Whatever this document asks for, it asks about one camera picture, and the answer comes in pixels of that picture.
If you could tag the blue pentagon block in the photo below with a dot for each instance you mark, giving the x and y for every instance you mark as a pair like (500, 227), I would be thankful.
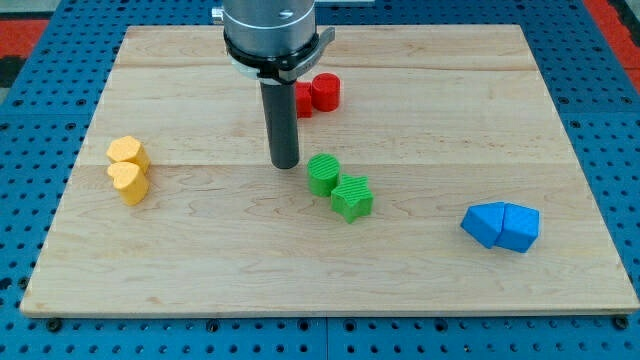
(520, 228)

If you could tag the green cylinder block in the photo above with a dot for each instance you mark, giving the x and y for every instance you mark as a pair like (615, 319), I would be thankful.
(323, 172)

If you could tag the yellow pentagon block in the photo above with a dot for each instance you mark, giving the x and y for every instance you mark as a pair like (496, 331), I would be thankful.
(128, 149)

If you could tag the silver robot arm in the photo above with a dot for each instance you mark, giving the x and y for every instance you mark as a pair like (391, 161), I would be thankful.
(272, 41)

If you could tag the yellow heart block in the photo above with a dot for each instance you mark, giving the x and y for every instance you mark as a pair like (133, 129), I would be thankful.
(129, 181)

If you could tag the red cylinder block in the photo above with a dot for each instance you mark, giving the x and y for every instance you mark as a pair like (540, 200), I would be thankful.
(325, 92)

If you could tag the green star block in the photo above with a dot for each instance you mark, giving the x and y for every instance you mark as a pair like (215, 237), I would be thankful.
(352, 198)

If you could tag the light wooden board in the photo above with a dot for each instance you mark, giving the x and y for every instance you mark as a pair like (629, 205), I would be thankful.
(438, 117)

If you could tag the dark grey cylindrical pointer rod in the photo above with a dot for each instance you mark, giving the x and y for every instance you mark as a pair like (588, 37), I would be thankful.
(279, 105)

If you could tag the blue cube block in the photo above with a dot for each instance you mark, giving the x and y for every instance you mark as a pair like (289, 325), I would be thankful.
(484, 222)

